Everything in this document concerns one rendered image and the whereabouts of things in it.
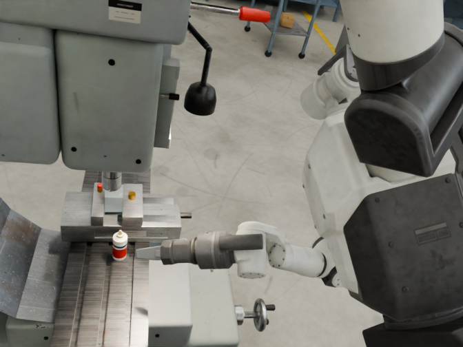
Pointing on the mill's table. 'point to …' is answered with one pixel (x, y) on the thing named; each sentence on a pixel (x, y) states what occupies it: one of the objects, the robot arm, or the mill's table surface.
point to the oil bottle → (119, 246)
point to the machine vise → (84, 227)
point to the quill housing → (107, 100)
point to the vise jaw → (132, 218)
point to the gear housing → (105, 17)
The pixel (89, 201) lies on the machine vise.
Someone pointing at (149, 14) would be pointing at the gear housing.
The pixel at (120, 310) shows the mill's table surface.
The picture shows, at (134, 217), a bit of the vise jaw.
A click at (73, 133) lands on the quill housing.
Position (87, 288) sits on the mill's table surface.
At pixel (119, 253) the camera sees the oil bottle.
